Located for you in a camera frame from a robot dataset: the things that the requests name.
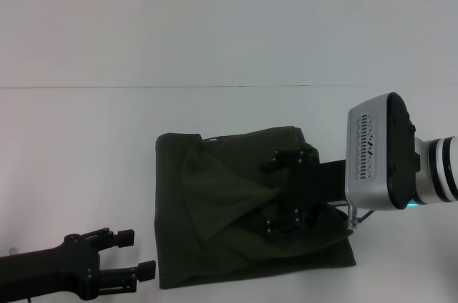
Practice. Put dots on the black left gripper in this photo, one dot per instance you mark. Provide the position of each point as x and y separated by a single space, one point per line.
53 267

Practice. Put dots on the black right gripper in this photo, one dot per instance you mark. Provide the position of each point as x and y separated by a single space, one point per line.
315 185

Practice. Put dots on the dark green t-shirt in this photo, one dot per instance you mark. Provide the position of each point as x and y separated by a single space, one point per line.
200 210

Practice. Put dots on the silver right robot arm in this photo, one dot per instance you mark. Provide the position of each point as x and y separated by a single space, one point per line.
440 170

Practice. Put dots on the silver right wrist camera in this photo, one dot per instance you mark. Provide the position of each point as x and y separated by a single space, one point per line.
383 152

